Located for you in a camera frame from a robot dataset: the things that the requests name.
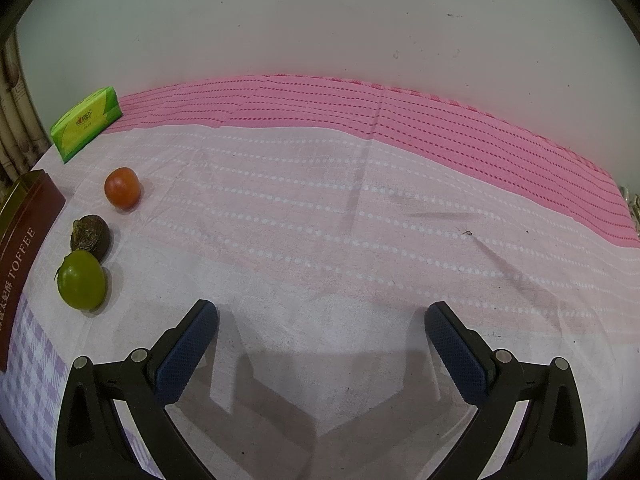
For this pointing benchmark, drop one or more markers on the pile of shiny packets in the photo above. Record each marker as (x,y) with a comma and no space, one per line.
(634,205)

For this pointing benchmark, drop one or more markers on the red tomato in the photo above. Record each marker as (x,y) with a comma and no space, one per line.
(121,186)

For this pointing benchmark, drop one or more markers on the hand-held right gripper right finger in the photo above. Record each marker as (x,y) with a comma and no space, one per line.
(457,355)

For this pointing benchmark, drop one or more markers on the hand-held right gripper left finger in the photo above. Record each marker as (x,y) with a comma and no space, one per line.
(185,355)

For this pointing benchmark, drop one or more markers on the brown candy tin box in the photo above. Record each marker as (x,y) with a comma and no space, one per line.
(25,240)

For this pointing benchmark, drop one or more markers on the green tomato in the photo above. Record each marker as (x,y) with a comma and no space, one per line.
(82,280)

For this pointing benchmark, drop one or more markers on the pink and white cloth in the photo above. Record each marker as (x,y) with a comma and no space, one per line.
(325,220)

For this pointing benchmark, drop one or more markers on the small dark passion fruit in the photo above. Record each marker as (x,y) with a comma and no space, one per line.
(90,232)

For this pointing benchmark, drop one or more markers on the green tissue pack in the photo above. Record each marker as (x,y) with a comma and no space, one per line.
(82,125)

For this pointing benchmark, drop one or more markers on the bamboo print curtain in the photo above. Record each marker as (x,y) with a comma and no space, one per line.
(17,125)

